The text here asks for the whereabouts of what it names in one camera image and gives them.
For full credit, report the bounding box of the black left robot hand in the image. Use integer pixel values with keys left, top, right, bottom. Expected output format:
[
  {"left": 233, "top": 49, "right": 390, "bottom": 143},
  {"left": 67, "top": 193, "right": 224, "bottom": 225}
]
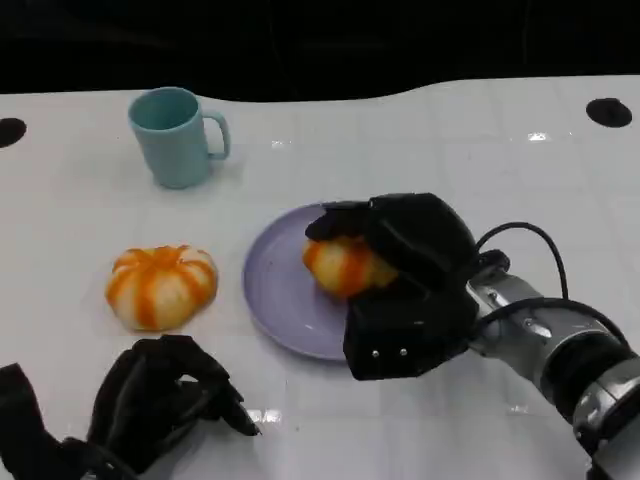
[{"left": 87, "top": 333, "right": 262, "bottom": 475}]

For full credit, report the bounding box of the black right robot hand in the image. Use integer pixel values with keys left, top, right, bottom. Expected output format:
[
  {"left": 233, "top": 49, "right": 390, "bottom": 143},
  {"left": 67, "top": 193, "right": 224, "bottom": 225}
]
[{"left": 304, "top": 192, "right": 480, "bottom": 302}]

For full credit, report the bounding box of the orange white toy bread roll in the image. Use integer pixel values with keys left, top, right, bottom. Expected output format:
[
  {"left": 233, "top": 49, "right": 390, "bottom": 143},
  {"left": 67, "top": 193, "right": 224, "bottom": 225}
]
[
  {"left": 302, "top": 234, "right": 401, "bottom": 300},
  {"left": 104, "top": 244, "right": 220, "bottom": 332}
]

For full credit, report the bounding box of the lilac plate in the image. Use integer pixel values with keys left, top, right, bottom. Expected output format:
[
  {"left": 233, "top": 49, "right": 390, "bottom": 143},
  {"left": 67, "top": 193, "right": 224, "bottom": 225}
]
[{"left": 242, "top": 202, "right": 374, "bottom": 362}]

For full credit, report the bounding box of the black round table grommet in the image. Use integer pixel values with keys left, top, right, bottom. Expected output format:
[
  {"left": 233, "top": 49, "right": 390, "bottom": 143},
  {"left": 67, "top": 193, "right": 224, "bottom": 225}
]
[
  {"left": 0, "top": 117, "right": 27, "bottom": 149},
  {"left": 585, "top": 97, "right": 634, "bottom": 128}
]

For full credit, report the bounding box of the pale green mug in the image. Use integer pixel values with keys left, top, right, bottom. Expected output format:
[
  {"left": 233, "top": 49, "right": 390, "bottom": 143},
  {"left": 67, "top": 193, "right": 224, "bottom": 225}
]
[{"left": 127, "top": 87, "right": 231, "bottom": 190}]

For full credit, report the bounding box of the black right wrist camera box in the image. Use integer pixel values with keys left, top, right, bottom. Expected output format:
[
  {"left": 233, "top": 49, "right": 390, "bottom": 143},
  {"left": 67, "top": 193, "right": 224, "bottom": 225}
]
[{"left": 343, "top": 282, "right": 480, "bottom": 382}]

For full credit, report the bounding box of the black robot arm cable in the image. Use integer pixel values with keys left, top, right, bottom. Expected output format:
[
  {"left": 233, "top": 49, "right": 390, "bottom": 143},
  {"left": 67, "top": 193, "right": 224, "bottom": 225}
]
[{"left": 473, "top": 222, "right": 572, "bottom": 304}]

